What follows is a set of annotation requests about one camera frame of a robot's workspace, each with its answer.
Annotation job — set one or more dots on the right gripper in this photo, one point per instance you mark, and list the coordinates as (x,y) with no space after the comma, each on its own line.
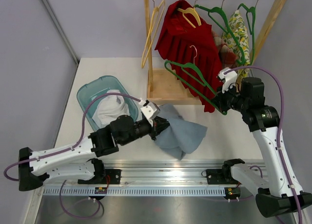
(219,99)

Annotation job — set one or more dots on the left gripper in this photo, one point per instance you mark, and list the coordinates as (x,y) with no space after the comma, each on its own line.
(159,124)

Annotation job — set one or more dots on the light blue denim skirt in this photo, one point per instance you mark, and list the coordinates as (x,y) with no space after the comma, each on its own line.
(181,137)

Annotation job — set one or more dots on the green hanger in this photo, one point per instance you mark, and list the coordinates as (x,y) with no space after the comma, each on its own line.
(226,29)
(202,81)
(251,18)

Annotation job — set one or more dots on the white skirt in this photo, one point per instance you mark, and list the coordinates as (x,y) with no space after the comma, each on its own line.
(109,109)

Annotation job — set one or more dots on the red pleated skirt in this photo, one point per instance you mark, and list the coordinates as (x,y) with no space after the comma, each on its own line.
(178,34)

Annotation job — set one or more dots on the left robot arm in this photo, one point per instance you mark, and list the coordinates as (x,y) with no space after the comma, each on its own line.
(35,164)

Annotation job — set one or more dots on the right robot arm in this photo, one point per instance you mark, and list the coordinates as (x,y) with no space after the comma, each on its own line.
(282,193)

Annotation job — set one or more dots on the red plaid skirt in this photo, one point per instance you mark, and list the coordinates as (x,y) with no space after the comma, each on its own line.
(226,54)

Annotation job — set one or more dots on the lemon print skirt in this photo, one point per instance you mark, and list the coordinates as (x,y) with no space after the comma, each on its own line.
(239,30)

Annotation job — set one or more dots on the wooden clothes rack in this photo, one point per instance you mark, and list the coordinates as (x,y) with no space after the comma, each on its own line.
(163,88)

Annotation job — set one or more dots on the teal plastic basin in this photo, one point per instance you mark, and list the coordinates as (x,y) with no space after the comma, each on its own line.
(90,95)

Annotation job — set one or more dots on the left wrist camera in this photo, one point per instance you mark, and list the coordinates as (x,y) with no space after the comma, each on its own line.
(149,109)

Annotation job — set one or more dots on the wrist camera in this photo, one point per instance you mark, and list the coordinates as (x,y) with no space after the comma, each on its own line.
(228,77)
(149,109)

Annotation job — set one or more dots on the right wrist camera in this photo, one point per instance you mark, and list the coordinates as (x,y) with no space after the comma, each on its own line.
(228,77)

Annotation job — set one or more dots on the aluminium mounting rail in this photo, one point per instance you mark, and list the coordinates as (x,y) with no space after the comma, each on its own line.
(154,179)

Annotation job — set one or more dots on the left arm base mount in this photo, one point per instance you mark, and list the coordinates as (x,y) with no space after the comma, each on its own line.
(113,176)

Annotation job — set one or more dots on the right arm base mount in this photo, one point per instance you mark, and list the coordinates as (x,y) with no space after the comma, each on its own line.
(214,176)

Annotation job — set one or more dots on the aluminium corner post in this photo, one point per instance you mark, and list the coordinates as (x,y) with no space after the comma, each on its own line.
(53,17)

